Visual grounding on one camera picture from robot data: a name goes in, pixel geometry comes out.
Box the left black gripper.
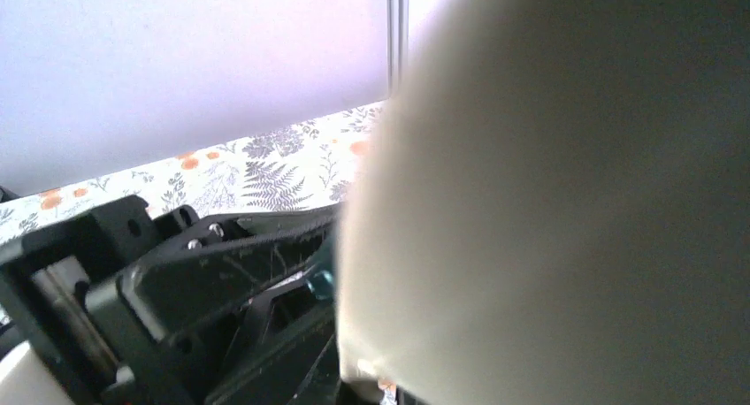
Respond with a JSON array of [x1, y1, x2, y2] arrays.
[[1, 195, 341, 404]]

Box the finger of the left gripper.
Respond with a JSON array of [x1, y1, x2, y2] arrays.
[[204, 279, 335, 404]]

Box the beige phone case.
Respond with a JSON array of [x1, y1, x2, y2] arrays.
[[337, 0, 749, 404]]

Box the floral table mat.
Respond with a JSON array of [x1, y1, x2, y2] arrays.
[[0, 100, 400, 405]]

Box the aluminium rail frame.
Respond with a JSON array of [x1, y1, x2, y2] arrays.
[[387, 0, 409, 96]]

